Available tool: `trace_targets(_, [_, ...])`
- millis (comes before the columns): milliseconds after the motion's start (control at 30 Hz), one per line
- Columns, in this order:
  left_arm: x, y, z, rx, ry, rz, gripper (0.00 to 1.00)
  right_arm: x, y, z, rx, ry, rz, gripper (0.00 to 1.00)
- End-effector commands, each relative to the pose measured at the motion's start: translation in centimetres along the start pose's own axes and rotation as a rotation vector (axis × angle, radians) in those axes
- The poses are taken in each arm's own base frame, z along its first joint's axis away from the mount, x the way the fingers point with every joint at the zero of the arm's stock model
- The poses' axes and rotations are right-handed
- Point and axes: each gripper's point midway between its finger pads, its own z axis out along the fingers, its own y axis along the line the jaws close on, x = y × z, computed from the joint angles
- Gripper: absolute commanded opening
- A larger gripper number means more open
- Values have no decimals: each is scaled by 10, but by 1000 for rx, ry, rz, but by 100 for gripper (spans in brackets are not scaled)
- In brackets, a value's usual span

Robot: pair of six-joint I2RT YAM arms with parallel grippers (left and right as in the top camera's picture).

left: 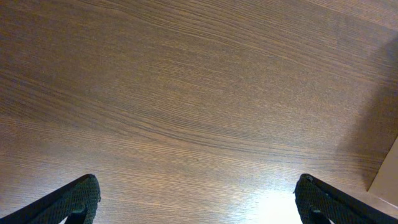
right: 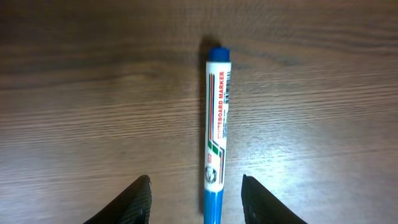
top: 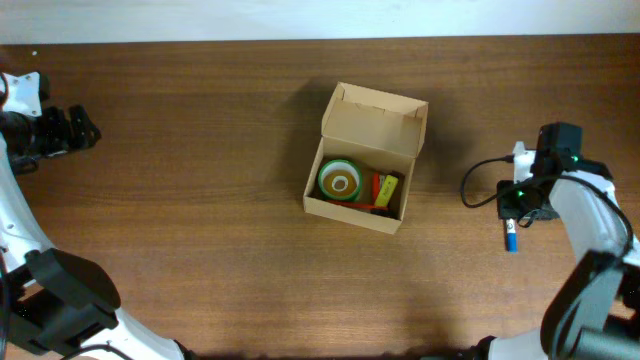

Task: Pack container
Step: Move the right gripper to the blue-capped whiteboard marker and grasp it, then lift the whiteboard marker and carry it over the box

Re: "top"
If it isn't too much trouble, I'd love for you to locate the blue whiteboard marker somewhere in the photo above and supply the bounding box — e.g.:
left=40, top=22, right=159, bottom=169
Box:
left=504, top=219, right=518, bottom=253

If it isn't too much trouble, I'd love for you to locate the yellow highlighter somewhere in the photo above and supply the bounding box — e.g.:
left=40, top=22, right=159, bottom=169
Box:
left=374, top=174, right=399, bottom=207

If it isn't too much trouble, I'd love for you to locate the red stapler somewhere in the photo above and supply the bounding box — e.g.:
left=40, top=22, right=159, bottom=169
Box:
left=372, top=173, right=380, bottom=201

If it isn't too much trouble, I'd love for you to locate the red utility knife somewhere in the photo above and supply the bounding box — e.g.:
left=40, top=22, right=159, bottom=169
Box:
left=329, top=200, right=389, bottom=215

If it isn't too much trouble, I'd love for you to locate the brown cardboard box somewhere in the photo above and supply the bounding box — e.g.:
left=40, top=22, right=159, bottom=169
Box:
left=303, top=82, right=429, bottom=234

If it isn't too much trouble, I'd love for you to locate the small yellow tape roll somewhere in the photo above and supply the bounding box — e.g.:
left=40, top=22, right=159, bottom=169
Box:
left=322, top=170, right=358, bottom=198

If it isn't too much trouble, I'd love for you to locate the green tape roll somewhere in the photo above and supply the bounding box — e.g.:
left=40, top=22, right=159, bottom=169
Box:
left=317, top=159, right=363, bottom=202

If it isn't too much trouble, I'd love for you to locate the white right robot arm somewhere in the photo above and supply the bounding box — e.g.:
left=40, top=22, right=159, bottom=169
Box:
left=457, top=122, right=639, bottom=359

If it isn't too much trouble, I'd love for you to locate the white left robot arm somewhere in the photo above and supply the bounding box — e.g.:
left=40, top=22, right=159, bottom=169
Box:
left=1, top=105, right=195, bottom=360

